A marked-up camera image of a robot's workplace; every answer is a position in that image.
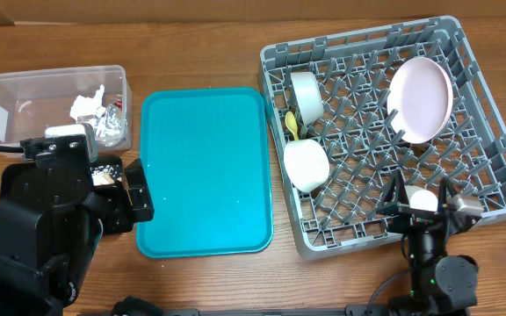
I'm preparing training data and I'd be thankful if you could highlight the black tray bin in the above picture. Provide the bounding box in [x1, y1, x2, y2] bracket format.
[90, 154, 123, 186]

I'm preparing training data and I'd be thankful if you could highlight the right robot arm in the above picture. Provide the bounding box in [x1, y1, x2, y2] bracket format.
[365, 170, 483, 315]

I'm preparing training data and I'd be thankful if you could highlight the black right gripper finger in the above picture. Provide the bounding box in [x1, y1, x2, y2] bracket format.
[437, 176, 457, 215]
[376, 169, 410, 215]

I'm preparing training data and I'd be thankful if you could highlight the white paper cup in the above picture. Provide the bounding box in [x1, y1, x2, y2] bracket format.
[405, 185, 438, 212]

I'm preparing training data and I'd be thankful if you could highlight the white bowl with crumbs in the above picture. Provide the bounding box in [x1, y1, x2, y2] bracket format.
[291, 72, 324, 125]

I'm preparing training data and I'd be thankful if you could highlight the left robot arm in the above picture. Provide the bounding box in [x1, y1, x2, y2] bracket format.
[0, 135, 155, 315]

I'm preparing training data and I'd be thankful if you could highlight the white bowl with nuts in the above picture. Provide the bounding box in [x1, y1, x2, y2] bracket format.
[284, 140, 330, 193]

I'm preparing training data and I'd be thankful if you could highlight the teal plastic tray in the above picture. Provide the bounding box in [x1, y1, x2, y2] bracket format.
[136, 87, 274, 259]

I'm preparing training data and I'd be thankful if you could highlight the yellow plastic spoon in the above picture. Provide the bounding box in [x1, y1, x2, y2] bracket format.
[285, 111, 299, 140]

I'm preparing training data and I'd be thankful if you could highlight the spilled rice and crumbs pile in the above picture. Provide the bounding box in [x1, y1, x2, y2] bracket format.
[90, 164, 122, 186]

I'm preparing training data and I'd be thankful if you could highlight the grey dishwasher rack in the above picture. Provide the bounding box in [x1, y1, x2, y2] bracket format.
[259, 16, 506, 260]

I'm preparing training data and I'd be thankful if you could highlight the white plate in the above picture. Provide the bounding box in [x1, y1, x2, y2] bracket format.
[387, 57, 453, 144]

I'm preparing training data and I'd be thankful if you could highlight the clear plastic bin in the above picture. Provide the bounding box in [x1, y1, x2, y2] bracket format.
[0, 65, 133, 153]

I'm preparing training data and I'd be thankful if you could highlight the white napkin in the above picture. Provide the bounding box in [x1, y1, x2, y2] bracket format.
[69, 84, 105, 127]

